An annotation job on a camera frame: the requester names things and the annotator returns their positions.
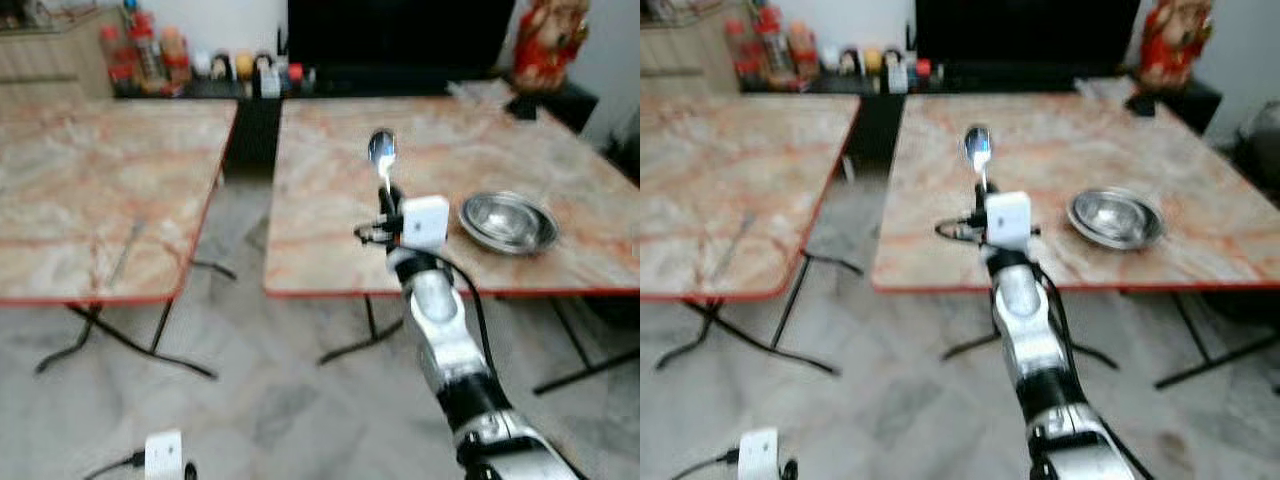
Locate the silver metal spoon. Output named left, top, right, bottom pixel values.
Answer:
left=367, top=129, right=399, bottom=198
left=963, top=125, right=995, bottom=194

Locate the marble folding table with bowl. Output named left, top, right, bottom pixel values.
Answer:
left=263, top=94, right=641, bottom=395
left=870, top=77, right=1280, bottom=391

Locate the round steel bowl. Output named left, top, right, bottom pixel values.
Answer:
left=1066, top=186, right=1167, bottom=252
left=458, top=191, right=560, bottom=256

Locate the black low tv stand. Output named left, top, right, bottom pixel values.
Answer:
left=113, top=70, right=601, bottom=183
left=740, top=66, right=1224, bottom=169

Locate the clear plastic wrapper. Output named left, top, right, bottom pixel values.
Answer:
left=447, top=79, right=514, bottom=107
left=1072, top=74, right=1136, bottom=103

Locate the black flat television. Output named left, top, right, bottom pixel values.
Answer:
left=286, top=0, right=519, bottom=79
left=914, top=0, right=1142, bottom=73

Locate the red and gold figurine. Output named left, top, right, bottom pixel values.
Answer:
left=512, top=0, right=592, bottom=94
left=1137, top=0, right=1217, bottom=92

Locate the orange sauce bottle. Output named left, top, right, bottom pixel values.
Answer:
left=159, top=26, right=192, bottom=87
left=788, top=21, right=820, bottom=83

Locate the marble folding table with fork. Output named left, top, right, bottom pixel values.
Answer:
left=0, top=97, right=240, bottom=380
left=640, top=94, right=863, bottom=377

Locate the tall red capped bottle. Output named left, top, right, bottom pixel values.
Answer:
left=755, top=6, right=792, bottom=86
left=129, top=11, right=164, bottom=89

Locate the silver metal fork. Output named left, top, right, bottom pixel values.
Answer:
left=107, top=217, right=148, bottom=288

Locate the red sauce bottle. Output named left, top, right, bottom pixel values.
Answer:
left=99, top=24, right=137, bottom=93
left=724, top=19, right=758, bottom=89

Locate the grey rounded bag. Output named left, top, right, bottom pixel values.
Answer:
left=1233, top=98, right=1280, bottom=193

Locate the light wooden cabinet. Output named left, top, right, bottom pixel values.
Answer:
left=0, top=8, right=128, bottom=100
left=640, top=4, right=746, bottom=98

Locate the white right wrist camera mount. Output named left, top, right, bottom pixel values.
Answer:
left=984, top=190, right=1034, bottom=252
left=399, top=195, right=452, bottom=254

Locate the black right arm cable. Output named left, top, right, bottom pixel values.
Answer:
left=430, top=252, right=499, bottom=386
left=1028, top=258, right=1079, bottom=401

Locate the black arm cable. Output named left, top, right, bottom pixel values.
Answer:
left=1028, top=258, right=1079, bottom=401
left=672, top=449, right=740, bottom=480
left=430, top=252, right=499, bottom=386
left=84, top=451, right=147, bottom=480

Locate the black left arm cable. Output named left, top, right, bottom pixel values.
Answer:
left=672, top=449, right=740, bottom=480
left=84, top=451, right=147, bottom=480

